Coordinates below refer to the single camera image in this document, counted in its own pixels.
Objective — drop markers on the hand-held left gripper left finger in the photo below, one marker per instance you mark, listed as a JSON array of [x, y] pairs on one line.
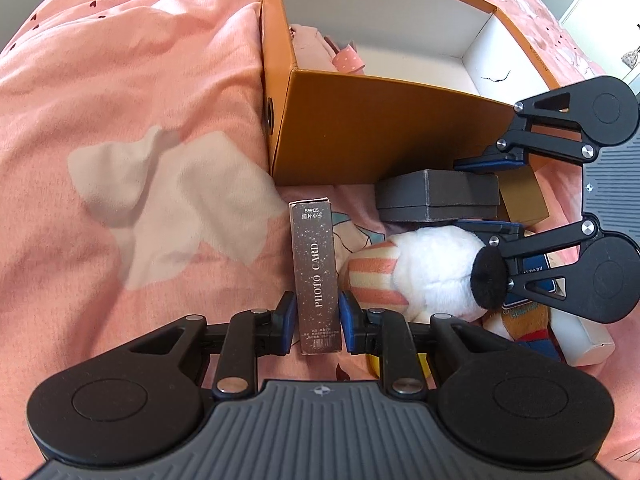
[[286, 312]]

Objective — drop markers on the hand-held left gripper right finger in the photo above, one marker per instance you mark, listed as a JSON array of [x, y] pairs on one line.
[[348, 322]]

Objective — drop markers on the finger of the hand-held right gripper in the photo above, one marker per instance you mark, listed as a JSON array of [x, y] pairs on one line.
[[492, 227], [487, 163]]

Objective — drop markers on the small gold box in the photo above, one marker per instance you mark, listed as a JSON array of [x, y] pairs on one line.
[[522, 205]]

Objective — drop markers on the brown sparkly card box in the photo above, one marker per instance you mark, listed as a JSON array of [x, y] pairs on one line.
[[317, 270]]

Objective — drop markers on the dark grey box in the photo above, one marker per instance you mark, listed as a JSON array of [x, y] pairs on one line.
[[435, 195]]

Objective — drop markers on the blue card holder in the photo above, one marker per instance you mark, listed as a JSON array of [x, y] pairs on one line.
[[537, 270]]

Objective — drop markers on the white plush toy black patch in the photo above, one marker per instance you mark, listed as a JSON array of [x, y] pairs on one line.
[[430, 270]]

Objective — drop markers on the brown plush toy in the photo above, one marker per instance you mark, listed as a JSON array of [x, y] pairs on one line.
[[525, 332]]

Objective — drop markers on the orange cardboard box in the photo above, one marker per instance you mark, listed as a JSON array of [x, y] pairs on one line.
[[360, 130]]

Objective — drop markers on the long white box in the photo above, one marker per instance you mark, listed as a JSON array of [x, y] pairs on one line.
[[585, 345]]

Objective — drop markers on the pink tape roll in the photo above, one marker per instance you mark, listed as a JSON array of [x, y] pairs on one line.
[[347, 61]]

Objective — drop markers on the pink printed blanket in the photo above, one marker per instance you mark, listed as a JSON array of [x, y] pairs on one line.
[[125, 85]]

